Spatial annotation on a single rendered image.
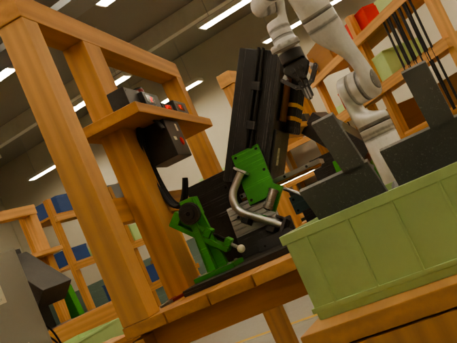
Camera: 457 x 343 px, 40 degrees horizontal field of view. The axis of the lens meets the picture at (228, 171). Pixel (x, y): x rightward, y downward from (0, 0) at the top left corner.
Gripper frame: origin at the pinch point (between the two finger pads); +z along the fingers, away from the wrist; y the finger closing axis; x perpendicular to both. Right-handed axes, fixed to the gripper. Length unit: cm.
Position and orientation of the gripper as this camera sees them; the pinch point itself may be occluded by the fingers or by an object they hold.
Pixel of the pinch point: (308, 93)
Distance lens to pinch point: 197.4
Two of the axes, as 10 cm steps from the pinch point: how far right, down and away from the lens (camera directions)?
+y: -8.8, 4.1, 2.3
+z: 3.9, 9.1, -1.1
